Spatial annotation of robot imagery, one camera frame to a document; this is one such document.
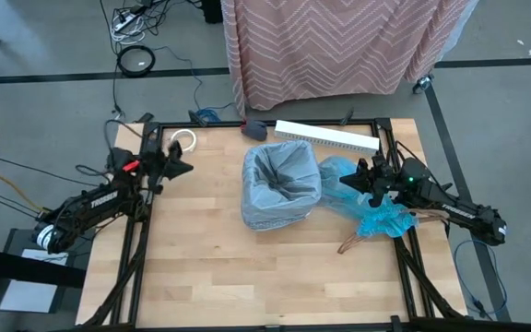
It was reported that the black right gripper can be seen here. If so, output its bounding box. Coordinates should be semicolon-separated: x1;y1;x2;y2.
338;156;400;209

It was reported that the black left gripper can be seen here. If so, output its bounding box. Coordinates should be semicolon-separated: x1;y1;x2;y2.
144;137;195;197

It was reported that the blue plastic trash bag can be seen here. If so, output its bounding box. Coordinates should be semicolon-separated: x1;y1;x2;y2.
318;154;452;255

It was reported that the grey plastic trash bag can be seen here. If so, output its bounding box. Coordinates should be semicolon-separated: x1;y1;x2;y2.
240;138;324;232

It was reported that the masking tape roll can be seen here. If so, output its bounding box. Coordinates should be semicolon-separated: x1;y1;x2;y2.
170;128;199;155

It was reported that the dark grey rounded object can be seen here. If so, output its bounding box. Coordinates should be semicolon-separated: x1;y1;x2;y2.
241;119;269;143

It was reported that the caster wheel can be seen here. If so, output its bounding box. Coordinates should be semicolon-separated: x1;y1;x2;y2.
411;72;434;96

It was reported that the pink chevron blanket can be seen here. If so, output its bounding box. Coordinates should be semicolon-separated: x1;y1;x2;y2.
219;0;479;112

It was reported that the white power strip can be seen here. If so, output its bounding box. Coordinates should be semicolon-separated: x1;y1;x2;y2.
112;12;138;33

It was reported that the black box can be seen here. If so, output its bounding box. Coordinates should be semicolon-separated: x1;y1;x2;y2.
200;0;224;25

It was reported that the dark grey floor mat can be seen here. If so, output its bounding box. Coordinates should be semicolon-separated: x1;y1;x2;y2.
0;228;96;332

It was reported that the dark bench bar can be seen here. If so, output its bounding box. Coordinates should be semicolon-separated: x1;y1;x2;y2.
0;243;88;291

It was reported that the white paper sheet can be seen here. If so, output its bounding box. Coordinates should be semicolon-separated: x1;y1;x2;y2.
0;248;70;314

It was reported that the white slotted cable duct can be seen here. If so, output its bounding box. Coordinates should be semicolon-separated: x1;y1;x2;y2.
274;119;382;156

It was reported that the thin blue cable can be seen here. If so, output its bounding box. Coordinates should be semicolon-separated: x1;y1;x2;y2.
186;45;237;125

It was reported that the black ring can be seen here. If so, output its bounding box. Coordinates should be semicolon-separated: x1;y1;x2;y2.
116;43;158;78

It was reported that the blue floor cable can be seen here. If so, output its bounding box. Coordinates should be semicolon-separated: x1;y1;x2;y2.
453;239;509;320

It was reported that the white cable coil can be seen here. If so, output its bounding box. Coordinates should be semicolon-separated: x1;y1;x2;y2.
110;25;148;46

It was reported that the black cable tangle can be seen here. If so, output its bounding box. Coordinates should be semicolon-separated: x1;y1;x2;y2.
99;0;202;31

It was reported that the yellow floor cable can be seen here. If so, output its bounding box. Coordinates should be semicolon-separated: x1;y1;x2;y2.
0;167;54;218

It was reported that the black aluminium frame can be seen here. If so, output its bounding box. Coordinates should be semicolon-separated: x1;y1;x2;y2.
79;117;470;332

